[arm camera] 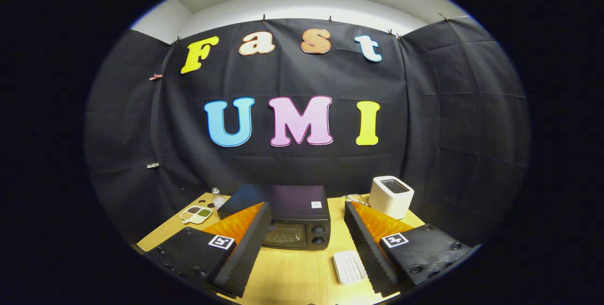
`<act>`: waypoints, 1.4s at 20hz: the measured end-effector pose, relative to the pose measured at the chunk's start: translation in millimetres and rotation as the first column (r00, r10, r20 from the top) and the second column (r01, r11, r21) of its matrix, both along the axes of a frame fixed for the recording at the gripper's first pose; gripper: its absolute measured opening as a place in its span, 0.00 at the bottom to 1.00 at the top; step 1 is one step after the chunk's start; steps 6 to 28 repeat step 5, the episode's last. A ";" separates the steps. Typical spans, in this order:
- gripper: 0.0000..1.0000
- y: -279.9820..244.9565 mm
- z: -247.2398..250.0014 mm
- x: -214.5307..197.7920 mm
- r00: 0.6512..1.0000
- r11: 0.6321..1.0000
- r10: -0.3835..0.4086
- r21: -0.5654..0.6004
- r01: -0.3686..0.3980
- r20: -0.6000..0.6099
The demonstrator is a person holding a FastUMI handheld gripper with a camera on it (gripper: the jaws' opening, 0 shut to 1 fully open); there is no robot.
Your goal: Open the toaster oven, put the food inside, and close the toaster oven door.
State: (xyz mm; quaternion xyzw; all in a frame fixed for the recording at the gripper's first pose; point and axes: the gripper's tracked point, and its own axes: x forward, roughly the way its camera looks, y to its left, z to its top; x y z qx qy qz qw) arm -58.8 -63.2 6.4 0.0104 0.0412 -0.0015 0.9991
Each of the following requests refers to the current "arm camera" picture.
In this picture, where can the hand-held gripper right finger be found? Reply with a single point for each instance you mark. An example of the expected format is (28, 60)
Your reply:
(370, 253)

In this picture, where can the white divided snack plate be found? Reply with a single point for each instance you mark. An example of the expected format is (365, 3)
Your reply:
(196, 214)

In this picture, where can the black toaster oven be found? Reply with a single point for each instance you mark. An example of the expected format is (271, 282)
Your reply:
(297, 201)

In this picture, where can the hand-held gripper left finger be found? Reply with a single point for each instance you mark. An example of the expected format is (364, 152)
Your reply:
(245, 253)

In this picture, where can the small clear bottle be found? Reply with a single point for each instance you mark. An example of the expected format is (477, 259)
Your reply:
(218, 200)

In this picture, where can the black backdrop cloth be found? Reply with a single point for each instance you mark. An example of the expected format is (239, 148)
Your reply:
(306, 78)

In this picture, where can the white slot toaster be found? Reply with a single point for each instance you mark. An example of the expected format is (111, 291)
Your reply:
(390, 199)

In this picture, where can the white ribbed tray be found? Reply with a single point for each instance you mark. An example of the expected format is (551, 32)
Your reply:
(349, 267)

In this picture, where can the clear glass jar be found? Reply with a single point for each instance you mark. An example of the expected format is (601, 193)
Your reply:
(357, 199)

